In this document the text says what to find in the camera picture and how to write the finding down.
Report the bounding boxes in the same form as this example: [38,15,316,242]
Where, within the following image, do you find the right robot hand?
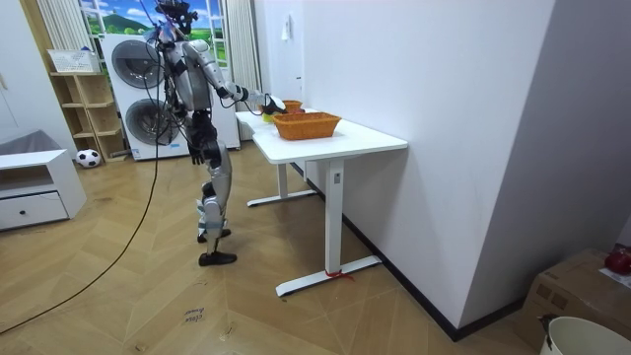
[260,94,288,116]

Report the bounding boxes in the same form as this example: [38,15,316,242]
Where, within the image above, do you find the robot legs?
[185,110,239,268]

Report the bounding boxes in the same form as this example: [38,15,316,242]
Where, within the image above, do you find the large orange woven basket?
[271,111,343,142]

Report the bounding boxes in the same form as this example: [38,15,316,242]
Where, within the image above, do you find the white ribbed curtain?
[224,0,263,142]
[35,0,96,53]

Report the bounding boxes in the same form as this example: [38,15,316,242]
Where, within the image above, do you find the white washing machine tower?
[100,33,242,162]

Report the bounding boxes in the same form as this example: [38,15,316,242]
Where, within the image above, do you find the robot body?
[147,0,217,130]

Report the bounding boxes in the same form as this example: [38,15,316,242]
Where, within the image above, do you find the white desk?
[235,107,409,298]

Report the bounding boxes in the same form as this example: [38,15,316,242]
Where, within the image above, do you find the black and white soccer ball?
[75,148,103,170]

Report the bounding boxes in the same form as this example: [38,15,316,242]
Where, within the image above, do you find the wooden shelf unit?
[48,71,129,164]

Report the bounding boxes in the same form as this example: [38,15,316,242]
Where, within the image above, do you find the white low cabinet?
[0,148,88,232]

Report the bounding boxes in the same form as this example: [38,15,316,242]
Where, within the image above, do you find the white plastic basket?
[46,47,102,75]

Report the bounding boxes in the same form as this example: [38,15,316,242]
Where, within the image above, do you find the landscape window poster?
[78,0,231,69]

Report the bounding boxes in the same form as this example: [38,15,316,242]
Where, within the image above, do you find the cardboard box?
[512,248,631,354]

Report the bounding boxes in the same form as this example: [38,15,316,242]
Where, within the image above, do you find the red soft toy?
[603,248,631,276]

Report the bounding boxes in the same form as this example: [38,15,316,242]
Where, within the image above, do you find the white paper sheet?
[597,266,631,290]

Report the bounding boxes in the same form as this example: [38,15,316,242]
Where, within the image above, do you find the white bin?
[538,315,631,355]

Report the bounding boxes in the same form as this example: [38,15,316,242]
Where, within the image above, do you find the black floor cable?
[0,41,167,337]

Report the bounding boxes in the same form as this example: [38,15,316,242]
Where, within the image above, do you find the cable bundle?
[136,0,172,36]

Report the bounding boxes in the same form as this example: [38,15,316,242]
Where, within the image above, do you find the red strap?
[323,268,356,283]

